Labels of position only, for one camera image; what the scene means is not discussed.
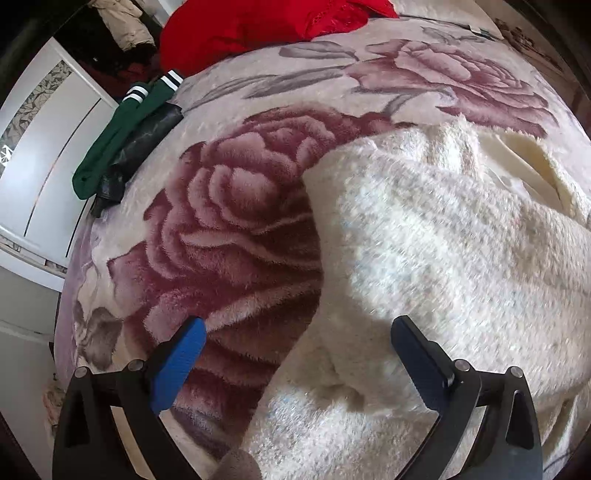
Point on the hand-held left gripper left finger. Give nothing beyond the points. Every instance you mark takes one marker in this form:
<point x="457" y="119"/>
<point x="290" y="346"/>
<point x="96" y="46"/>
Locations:
<point x="181" y="360"/>

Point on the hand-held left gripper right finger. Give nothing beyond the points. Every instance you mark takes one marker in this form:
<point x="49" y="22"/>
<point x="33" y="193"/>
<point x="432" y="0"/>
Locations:
<point x="418" y="364"/>

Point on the white fluffy garment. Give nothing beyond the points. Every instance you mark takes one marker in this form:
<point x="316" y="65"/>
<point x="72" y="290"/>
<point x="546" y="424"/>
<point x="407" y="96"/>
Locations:
<point x="438" y="254"/>

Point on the floral plush blanket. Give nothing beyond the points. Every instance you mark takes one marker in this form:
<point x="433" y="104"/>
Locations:
<point x="240" y="194"/>

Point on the black garment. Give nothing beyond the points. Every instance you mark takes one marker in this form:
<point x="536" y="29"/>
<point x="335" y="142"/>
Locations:
<point x="138" y="143"/>

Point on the green garment with white stripes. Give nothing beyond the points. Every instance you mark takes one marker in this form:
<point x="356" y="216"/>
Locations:
<point x="106" y="147"/>

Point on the white cabinet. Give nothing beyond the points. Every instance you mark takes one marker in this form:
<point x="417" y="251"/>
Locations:
<point x="46" y="161"/>

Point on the red cloth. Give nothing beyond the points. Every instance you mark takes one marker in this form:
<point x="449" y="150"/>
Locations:
<point x="231" y="32"/>

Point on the beige hanging coat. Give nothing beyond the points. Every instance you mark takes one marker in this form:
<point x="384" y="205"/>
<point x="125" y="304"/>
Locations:
<point x="120" y="23"/>

